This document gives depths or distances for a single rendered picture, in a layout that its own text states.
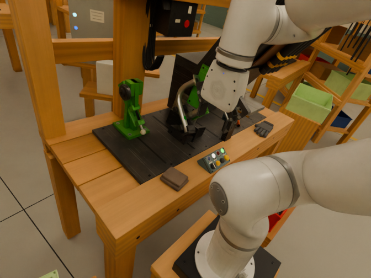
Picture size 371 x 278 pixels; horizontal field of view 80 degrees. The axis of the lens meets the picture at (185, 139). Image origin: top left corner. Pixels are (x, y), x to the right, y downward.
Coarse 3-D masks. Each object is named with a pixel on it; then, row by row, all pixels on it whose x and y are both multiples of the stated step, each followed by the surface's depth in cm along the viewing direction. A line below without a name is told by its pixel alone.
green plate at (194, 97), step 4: (204, 64) 107; (200, 68) 108; (204, 68) 106; (208, 68) 105; (200, 72) 108; (204, 72) 106; (200, 76) 108; (204, 76) 107; (200, 80) 108; (196, 88) 110; (192, 92) 112; (196, 92) 110; (192, 96) 112; (196, 96) 111; (188, 100) 114; (192, 100) 112; (196, 100) 111; (192, 104) 113; (196, 104) 111; (196, 108) 111
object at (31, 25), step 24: (24, 0) 69; (120, 0) 92; (144, 0) 96; (24, 24) 72; (48, 24) 77; (120, 24) 97; (144, 24) 102; (24, 48) 76; (48, 48) 81; (120, 48) 103; (48, 72) 85; (120, 72) 109; (144, 72) 118; (48, 96) 90; (48, 120) 95
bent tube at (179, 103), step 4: (196, 76) 108; (192, 80) 107; (196, 80) 109; (184, 84) 110; (188, 84) 109; (192, 84) 108; (180, 88) 112; (184, 88) 111; (180, 92) 113; (176, 96) 115; (180, 96) 114; (176, 100) 115; (180, 100) 114; (176, 104) 115; (180, 104) 114; (180, 108) 114; (180, 112) 114; (180, 116) 114; (184, 120) 113; (184, 124) 113; (184, 128) 113; (184, 132) 113
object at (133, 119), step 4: (120, 84) 104; (124, 100) 106; (128, 108) 106; (132, 108) 104; (136, 108) 105; (140, 108) 107; (128, 112) 107; (136, 112) 106; (132, 116) 107; (136, 116) 108; (140, 116) 110; (132, 120) 107; (136, 120) 108; (140, 120) 106; (132, 124) 107; (136, 124) 106; (140, 124) 106
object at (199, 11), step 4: (200, 4) 676; (204, 4) 680; (200, 8) 685; (204, 8) 688; (200, 12) 676; (204, 12) 691; (200, 16) 701; (200, 20) 707; (196, 24) 706; (200, 24) 713; (196, 28) 716; (200, 28) 723; (196, 32) 709; (200, 32) 727; (176, 36) 653; (196, 36) 738
